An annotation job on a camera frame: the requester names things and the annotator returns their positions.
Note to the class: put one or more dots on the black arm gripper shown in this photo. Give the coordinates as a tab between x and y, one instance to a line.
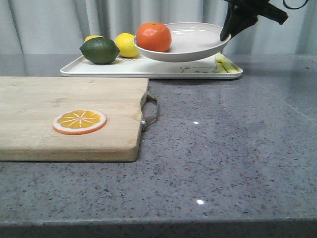
242	14

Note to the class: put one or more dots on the beige round plate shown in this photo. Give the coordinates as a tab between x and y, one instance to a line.
190	41

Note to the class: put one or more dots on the whole orange fruit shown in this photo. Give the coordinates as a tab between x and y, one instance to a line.
154	36

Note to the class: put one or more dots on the white rectangular tray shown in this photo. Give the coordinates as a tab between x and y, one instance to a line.
147	68

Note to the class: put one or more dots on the yellow-green vegetable sticks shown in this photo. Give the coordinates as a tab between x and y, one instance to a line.
223	65

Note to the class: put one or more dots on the dark green lime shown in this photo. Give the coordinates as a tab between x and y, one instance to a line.
100	50

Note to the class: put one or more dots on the partly hidden yellow lemon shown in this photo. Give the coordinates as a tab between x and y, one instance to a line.
92	37

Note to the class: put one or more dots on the orange slice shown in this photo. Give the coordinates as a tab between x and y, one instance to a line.
78	122

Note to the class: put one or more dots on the wooden cutting board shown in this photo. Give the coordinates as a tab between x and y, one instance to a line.
28	106

